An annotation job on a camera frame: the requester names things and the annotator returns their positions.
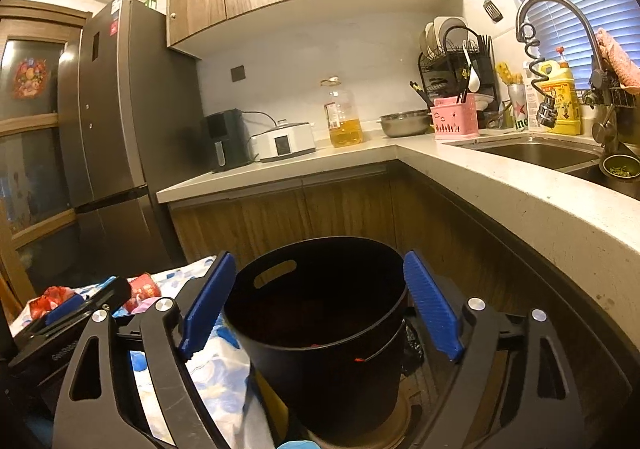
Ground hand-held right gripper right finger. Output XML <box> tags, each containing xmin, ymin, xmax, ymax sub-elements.
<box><xmin>403</xmin><ymin>250</ymin><xmax>588</xmax><ymax>449</ymax></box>

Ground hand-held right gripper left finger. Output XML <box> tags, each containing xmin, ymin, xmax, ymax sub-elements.
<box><xmin>52</xmin><ymin>251</ymin><xmax>237</xmax><ymax>449</ymax></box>

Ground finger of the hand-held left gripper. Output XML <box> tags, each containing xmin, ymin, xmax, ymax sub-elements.
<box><xmin>30</xmin><ymin>276</ymin><xmax>133</xmax><ymax>330</ymax></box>

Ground red crinkled snack packet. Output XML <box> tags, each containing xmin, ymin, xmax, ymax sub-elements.
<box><xmin>30</xmin><ymin>286</ymin><xmax>83</xmax><ymax>322</ymax></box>

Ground red paper cup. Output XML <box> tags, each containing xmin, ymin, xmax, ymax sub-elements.
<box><xmin>125</xmin><ymin>273</ymin><xmax>161</xmax><ymax>314</ymax></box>

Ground black trash bin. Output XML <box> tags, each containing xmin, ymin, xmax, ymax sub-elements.
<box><xmin>222</xmin><ymin>236</ymin><xmax>408</xmax><ymax>447</ymax></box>

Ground black plastic bag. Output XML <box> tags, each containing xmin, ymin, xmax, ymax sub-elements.
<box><xmin>397</xmin><ymin>316</ymin><xmax>426</xmax><ymax>377</ymax></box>

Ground blue floral cloth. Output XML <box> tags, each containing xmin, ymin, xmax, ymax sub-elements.
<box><xmin>10</xmin><ymin>256</ymin><xmax>276</xmax><ymax>449</ymax></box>

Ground wooden base cabinet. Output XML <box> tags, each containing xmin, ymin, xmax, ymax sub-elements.
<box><xmin>167</xmin><ymin>161</ymin><xmax>631</xmax><ymax>449</ymax></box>

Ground wooden glass door cabinet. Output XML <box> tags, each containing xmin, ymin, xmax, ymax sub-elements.
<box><xmin>0</xmin><ymin>0</ymin><xmax>93</xmax><ymax>310</ymax></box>

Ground black air fryer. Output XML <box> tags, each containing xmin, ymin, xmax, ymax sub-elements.
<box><xmin>200</xmin><ymin>109</ymin><xmax>253</xmax><ymax>174</ymax></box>

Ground white electric cooker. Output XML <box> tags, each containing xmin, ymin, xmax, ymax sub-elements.
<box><xmin>250</xmin><ymin>119</ymin><xmax>317</xmax><ymax>164</ymax></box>

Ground stainless steel sink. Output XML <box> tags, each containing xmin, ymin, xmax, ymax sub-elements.
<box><xmin>442</xmin><ymin>136</ymin><xmax>640</xmax><ymax>200</ymax></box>

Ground stainless steel bowl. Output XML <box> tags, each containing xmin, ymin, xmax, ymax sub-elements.
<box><xmin>378</xmin><ymin>110</ymin><xmax>433</xmax><ymax>138</ymax></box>

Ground pink utensil holder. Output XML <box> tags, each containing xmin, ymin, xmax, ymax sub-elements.
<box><xmin>430</xmin><ymin>94</ymin><xmax>480</xmax><ymax>140</ymax></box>

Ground grey steel refrigerator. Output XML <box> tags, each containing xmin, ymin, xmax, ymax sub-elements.
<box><xmin>57</xmin><ymin>0</ymin><xmax>206</xmax><ymax>280</ymax></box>

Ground clear cooking oil bottle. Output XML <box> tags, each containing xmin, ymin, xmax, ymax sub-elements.
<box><xmin>320</xmin><ymin>75</ymin><xmax>364</xmax><ymax>148</ymax></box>

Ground green beer can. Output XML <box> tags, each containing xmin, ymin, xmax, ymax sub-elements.
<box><xmin>506</xmin><ymin>83</ymin><xmax>531</xmax><ymax>131</ymax></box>

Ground white plastic spoon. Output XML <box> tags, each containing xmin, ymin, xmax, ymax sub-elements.
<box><xmin>461</xmin><ymin>40</ymin><xmax>482</xmax><ymax>94</ymax></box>

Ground steel sink strainer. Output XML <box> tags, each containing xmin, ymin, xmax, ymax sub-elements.
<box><xmin>600</xmin><ymin>154</ymin><xmax>635</xmax><ymax>178</ymax></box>

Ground colourful round sticker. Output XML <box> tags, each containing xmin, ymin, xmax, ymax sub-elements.
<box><xmin>12</xmin><ymin>56</ymin><xmax>48</xmax><ymax>100</ymax></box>

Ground yellow dried flowers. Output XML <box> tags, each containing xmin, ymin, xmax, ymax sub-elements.
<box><xmin>495</xmin><ymin>61</ymin><xmax>523</xmax><ymax>86</ymax></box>

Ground yellow detergent bottle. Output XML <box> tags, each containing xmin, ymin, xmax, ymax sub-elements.
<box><xmin>537</xmin><ymin>46</ymin><xmax>582</xmax><ymax>136</ymax></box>

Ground white plates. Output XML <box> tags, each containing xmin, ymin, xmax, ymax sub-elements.
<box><xmin>424</xmin><ymin>16</ymin><xmax>471</xmax><ymax>57</ymax></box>

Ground pink dish cloth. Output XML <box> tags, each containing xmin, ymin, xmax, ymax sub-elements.
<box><xmin>595</xmin><ymin>28</ymin><xmax>640</xmax><ymax>94</ymax></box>

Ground grey power cord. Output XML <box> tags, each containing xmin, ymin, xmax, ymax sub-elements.
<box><xmin>242</xmin><ymin>110</ymin><xmax>281</xmax><ymax>127</ymax></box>

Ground black coiled sprayer hose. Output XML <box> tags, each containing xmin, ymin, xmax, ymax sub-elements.
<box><xmin>520</xmin><ymin>24</ymin><xmax>558</xmax><ymax>128</ymax></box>

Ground black wire dish rack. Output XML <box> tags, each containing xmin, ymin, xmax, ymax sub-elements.
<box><xmin>417</xmin><ymin>25</ymin><xmax>501</xmax><ymax>127</ymax></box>

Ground black wire sink caddy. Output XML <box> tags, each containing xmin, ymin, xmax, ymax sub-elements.
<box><xmin>582</xmin><ymin>79</ymin><xmax>638</xmax><ymax>110</ymax></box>

